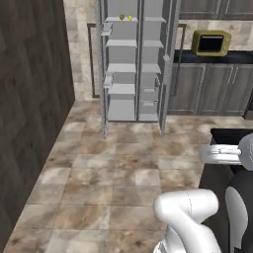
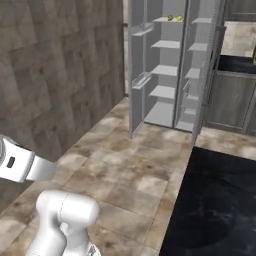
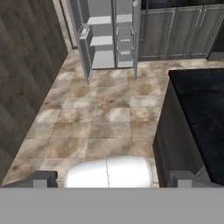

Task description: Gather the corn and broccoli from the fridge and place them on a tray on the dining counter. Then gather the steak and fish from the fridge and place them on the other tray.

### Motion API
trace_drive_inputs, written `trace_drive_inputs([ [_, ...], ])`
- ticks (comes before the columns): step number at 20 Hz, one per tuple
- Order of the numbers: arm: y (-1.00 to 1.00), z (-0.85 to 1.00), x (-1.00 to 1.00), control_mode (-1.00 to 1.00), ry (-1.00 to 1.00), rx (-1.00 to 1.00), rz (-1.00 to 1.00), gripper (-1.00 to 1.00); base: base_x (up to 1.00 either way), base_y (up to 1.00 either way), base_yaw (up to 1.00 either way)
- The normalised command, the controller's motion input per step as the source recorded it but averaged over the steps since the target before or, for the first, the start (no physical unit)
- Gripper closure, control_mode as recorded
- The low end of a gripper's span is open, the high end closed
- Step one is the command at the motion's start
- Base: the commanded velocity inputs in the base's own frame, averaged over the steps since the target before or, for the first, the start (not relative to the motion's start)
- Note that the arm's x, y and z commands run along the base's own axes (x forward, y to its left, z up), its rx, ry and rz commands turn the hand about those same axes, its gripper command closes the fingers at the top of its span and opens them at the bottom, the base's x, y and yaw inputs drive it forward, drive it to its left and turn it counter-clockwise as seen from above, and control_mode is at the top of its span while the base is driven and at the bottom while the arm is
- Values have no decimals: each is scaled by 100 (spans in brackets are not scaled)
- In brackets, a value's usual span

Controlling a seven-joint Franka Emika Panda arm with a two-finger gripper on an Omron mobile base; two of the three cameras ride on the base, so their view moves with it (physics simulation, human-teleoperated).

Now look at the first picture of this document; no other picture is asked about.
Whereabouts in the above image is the grey upper cupboards run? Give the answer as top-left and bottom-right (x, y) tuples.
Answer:
(178, 0), (253, 22)

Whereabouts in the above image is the dark fridge door handle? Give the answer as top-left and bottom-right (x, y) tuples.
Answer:
(86, 22), (101, 100)
(170, 23), (188, 98)

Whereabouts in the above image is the grey fridge door with bins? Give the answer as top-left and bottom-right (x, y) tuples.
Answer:
(95, 0), (114, 140)
(153, 0), (182, 137)

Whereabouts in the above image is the grey open fridge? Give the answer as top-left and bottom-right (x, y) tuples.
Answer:
(104, 0), (166, 124)

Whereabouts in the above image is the olive yellow microwave oven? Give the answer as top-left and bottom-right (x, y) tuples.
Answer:
(191, 30), (232, 58)

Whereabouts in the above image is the grey lower cupboards run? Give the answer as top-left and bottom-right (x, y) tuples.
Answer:
(166, 62), (253, 118)

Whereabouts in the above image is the grey cupboards run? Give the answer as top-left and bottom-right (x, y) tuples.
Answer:
(178, 0), (253, 22)
(166, 62), (253, 118)

